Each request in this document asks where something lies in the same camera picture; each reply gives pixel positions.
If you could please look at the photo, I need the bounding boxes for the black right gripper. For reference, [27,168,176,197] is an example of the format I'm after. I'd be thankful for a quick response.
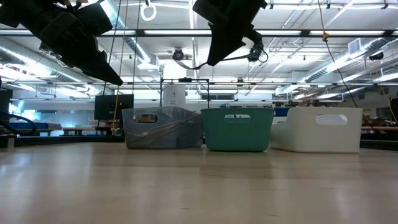
[192,0,269,67]

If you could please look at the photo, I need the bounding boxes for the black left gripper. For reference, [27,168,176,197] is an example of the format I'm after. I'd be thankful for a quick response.
[0,0,124,86]

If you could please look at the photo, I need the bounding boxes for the teal plastic bin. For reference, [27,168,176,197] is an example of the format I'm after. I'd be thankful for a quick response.
[200,107,275,152]

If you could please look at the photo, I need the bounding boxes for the grey translucent plastic bin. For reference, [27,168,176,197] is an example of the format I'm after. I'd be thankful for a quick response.
[121,106,203,149]

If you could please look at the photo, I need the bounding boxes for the white plastic bin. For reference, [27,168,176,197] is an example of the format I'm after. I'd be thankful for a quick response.
[269,106,363,154]

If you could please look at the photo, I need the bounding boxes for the black ceiling device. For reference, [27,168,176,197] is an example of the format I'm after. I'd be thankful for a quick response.
[248,42,269,63]

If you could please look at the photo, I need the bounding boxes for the black overhead beam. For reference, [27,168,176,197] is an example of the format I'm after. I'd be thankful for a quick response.
[0,28,398,39]

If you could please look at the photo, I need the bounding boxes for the black monitor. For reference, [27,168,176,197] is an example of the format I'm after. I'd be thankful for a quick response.
[94,94,135,121]

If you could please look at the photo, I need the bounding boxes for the white sign panel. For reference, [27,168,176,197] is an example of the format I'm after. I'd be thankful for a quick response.
[162,83,187,106]

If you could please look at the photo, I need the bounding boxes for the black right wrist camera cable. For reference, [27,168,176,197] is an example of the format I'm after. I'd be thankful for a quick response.
[173,54,254,70]

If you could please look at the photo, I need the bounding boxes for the black round overhead camera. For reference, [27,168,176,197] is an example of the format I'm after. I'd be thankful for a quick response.
[172,47,185,62]

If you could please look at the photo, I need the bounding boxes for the black wire rack frame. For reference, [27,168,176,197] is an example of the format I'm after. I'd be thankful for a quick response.
[159,77,210,109]

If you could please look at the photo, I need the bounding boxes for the yellow hanging rope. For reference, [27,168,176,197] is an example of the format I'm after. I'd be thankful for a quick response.
[111,0,130,133]

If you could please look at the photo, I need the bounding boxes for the white hanging ring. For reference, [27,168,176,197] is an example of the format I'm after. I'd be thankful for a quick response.
[140,1,157,22]

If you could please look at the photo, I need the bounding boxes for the black hanging cable yellow knot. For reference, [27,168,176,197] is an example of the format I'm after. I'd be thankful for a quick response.
[316,0,379,133]

